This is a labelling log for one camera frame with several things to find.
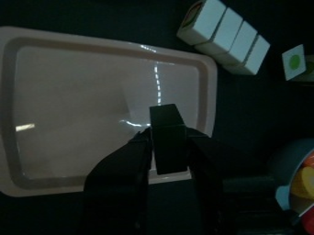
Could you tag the grey-blue toy pot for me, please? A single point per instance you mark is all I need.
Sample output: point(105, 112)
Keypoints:
point(286, 159)

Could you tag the pink rectangular plastic plate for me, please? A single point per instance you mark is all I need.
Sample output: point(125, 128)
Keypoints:
point(81, 116)

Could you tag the white toy sushi roll slice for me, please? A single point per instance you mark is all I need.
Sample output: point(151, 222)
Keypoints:
point(242, 42)
point(206, 21)
point(255, 58)
point(227, 32)

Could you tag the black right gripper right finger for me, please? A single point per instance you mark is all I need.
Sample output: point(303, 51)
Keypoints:
point(206, 183)

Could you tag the white sushi piece green centre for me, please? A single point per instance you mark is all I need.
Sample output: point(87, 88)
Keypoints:
point(294, 62)

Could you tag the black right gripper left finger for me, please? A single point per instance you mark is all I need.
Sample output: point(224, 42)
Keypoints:
point(117, 183)

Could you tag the yellow toy food piece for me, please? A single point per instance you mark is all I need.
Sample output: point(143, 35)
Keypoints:
point(304, 183)

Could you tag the red toy food piece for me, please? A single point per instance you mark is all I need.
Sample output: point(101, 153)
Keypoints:
point(308, 221)

